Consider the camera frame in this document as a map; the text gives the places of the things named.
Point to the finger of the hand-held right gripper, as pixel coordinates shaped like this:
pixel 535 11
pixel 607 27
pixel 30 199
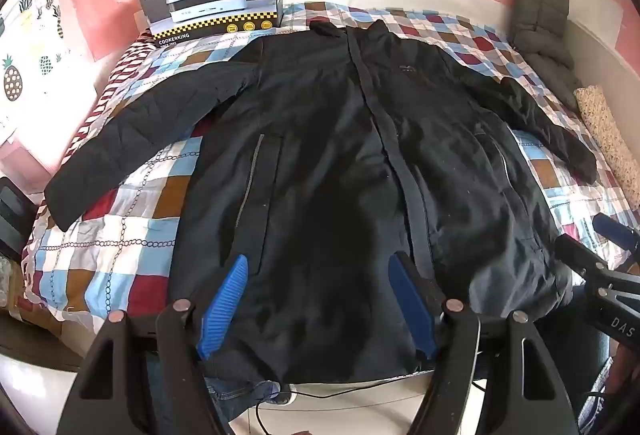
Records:
pixel 580 252
pixel 612 227

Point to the checkered patchwork blanket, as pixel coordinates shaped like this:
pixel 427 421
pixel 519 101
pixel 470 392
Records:
pixel 125 215

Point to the dark flat device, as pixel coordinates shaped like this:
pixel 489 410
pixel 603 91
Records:
pixel 12 215

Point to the black appliance carton box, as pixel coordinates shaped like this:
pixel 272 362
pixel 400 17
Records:
pixel 210 0

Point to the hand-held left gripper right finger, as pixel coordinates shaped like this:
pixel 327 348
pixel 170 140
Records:
pixel 410 305

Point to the person's leg in jeans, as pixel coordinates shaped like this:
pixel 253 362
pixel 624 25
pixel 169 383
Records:
pixel 235 400

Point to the grey padded jacket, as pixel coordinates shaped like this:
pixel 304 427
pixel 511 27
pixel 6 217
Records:
pixel 542 25

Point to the black jacket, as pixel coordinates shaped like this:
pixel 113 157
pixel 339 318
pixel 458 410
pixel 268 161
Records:
pixel 325 140

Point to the pineapple print white cloth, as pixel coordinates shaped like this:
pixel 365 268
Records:
pixel 30 45

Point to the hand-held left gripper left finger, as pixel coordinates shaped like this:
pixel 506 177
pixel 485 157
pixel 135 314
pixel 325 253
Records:
pixel 225 305

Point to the beige textured cushion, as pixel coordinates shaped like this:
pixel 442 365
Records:
pixel 607 140

